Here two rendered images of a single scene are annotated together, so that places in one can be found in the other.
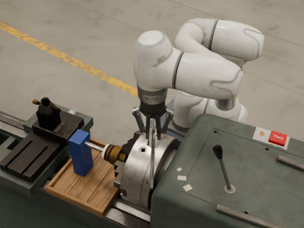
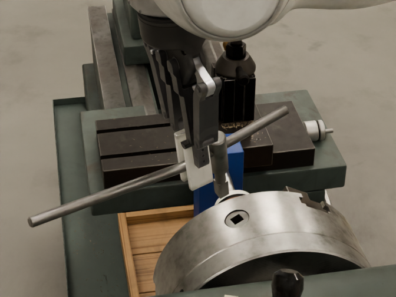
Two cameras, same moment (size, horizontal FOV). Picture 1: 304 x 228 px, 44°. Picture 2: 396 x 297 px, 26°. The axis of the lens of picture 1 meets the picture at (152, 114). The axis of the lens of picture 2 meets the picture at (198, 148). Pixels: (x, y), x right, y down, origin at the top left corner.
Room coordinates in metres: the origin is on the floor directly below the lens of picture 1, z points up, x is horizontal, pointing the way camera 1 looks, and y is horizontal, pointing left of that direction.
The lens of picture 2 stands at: (0.43, -0.67, 1.99)
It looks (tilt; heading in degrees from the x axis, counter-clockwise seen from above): 36 degrees down; 56
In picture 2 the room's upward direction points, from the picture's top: straight up
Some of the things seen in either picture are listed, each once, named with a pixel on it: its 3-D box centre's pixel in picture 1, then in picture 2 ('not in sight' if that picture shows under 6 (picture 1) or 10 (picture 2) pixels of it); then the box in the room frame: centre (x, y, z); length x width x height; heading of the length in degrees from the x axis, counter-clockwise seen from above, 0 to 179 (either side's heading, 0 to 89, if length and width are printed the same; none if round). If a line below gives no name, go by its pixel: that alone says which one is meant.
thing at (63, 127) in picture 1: (55, 129); (236, 128); (1.29, 0.47, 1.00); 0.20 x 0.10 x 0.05; 66
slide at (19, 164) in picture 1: (44, 142); (202, 142); (1.25, 0.52, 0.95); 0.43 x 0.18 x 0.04; 156
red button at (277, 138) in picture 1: (277, 138); not in sight; (1.02, -0.50, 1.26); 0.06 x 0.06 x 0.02; 66
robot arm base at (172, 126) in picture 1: (182, 121); not in sight; (1.56, -0.18, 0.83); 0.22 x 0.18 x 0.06; 57
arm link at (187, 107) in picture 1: (189, 104); not in sight; (1.55, -0.21, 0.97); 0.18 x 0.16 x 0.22; 72
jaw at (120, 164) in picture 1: (122, 177); not in sight; (0.95, 0.11, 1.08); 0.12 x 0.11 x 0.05; 156
